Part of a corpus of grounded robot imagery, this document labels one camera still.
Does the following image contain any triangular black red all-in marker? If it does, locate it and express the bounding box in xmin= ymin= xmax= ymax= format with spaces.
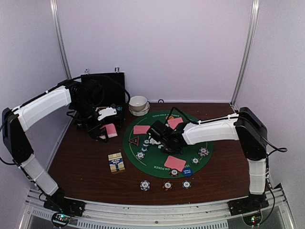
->
xmin=128 ymin=136 xmax=140 ymax=146

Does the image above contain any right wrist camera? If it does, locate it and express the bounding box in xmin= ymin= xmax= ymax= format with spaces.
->
xmin=146 ymin=120 xmax=172 ymax=142

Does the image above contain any white scalloped dish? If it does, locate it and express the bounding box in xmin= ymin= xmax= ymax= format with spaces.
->
xmin=129 ymin=102 xmax=151 ymax=116

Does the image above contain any green round poker mat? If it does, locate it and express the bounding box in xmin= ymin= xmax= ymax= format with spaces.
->
xmin=123 ymin=110 xmax=214 ymax=179

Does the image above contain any aluminium front rail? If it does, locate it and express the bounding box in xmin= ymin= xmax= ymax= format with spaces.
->
xmin=17 ymin=187 xmax=296 ymax=229

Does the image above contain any dark blue green chip stack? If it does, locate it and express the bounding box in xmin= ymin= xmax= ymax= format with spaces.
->
xmin=182 ymin=180 xmax=192 ymax=189

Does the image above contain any white ceramic bowl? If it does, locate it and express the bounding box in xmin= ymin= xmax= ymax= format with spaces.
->
xmin=129 ymin=95 xmax=148 ymax=111

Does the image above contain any black poker chip case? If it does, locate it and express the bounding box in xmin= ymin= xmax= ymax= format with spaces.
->
xmin=81 ymin=73 xmax=126 ymax=128

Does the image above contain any blue white chip stack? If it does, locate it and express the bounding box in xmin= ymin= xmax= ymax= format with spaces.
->
xmin=140 ymin=180 xmax=151 ymax=191

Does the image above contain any dealt red card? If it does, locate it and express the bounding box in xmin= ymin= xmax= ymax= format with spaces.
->
xmin=133 ymin=125 xmax=150 ymax=135
xmin=167 ymin=117 xmax=183 ymax=129
xmin=164 ymin=156 xmax=186 ymax=171

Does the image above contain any single blue chip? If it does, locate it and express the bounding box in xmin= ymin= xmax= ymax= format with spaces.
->
xmin=192 ymin=157 xmax=200 ymax=165

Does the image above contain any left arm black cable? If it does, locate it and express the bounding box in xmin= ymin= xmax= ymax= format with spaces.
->
xmin=69 ymin=75 xmax=132 ymax=105

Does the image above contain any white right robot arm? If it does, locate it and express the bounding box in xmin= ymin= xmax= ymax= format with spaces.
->
xmin=159 ymin=107 xmax=267 ymax=211

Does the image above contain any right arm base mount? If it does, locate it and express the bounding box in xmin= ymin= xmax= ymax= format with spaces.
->
xmin=228 ymin=193 xmax=269 ymax=216

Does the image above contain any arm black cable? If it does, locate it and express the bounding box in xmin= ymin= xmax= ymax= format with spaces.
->
xmin=257 ymin=133 xmax=288 ymax=156
xmin=69 ymin=75 xmax=132 ymax=105

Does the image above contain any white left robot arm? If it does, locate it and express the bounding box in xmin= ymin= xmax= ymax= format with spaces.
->
xmin=2 ymin=80 xmax=107 ymax=212

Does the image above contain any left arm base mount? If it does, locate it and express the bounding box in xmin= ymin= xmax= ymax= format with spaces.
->
xmin=43 ymin=187 xmax=86 ymax=217

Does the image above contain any aluminium frame post left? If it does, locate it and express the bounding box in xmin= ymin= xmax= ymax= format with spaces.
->
xmin=50 ymin=0 xmax=72 ymax=79

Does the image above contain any blue small blind button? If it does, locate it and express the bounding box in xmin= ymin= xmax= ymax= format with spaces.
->
xmin=182 ymin=168 xmax=193 ymax=177

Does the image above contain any pink backed card deck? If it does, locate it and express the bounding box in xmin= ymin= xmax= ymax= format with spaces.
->
xmin=101 ymin=124 xmax=118 ymax=138

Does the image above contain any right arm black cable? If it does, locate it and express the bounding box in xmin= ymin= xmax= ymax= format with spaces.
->
xmin=257 ymin=133 xmax=288 ymax=156

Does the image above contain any gold card box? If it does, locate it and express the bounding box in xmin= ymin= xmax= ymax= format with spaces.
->
xmin=108 ymin=152 xmax=125 ymax=173

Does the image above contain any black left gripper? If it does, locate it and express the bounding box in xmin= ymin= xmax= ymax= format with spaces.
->
xmin=71 ymin=99 xmax=109 ymax=143

